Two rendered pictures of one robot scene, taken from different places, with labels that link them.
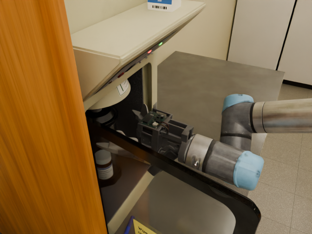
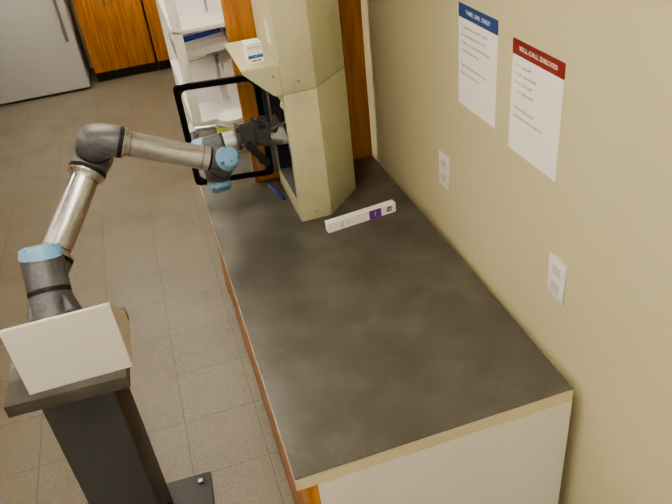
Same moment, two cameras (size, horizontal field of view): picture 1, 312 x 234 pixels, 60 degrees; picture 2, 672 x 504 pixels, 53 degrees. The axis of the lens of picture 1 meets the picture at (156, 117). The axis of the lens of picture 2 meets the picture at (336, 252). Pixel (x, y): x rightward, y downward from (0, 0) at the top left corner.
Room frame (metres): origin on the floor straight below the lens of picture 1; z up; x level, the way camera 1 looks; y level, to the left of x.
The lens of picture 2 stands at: (2.25, -1.27, 2.18)
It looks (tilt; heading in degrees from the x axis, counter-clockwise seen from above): 34 degrees down; 139
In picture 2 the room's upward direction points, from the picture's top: 7 degrees counter-clockwise
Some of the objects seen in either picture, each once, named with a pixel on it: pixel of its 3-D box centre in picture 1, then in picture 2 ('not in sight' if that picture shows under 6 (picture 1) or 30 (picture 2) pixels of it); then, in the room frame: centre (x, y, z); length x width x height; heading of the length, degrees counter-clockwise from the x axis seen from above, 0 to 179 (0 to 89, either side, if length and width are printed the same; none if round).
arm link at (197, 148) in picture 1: (197, 152); (230, 141); (0.44, -0.09, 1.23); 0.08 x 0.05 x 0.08; 152
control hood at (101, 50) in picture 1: (145, 46); (252, 68); (0.48, 0.02, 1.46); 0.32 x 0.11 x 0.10; 152
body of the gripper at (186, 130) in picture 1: (165, 137); (253, 133); (0.48, -0.02, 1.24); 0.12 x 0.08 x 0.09; 62
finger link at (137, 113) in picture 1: (143, 113); (283, 134); (0.57, 0.03, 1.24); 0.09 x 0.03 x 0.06; 26
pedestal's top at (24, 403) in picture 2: not in sight; (71, 358); (0.61, -0.88, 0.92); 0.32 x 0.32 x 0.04; 60
